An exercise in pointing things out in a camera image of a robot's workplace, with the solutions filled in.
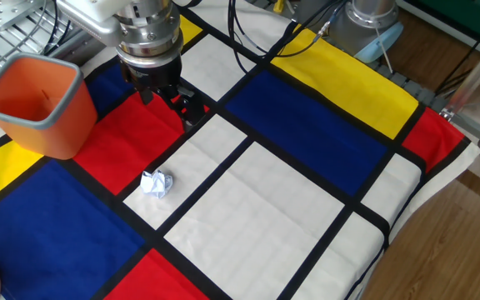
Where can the orange bowl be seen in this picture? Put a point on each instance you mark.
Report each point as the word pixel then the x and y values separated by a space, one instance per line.
pixel 56 137

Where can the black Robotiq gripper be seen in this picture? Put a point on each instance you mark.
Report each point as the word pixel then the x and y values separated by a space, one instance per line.
pixel 152 77

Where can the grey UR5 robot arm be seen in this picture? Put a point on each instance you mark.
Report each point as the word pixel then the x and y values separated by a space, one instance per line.
pixel 365 25

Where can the perforated aluminium plate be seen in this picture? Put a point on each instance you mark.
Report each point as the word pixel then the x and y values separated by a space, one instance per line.
pixel 6 10

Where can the white paper ball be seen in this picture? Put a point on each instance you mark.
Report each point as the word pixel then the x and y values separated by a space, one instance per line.
pixel 156 185

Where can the yellow plastic hook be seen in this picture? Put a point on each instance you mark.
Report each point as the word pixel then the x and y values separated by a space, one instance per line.
pixel 279 5

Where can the colour block checked tablecloth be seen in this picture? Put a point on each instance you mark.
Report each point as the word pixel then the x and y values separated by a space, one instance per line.
pixel 265 208

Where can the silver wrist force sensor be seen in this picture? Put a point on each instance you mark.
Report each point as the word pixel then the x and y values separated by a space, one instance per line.
pixel 148 33

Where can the white and silver wrist bracket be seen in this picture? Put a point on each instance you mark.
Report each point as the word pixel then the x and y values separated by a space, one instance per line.
pixel 90 18

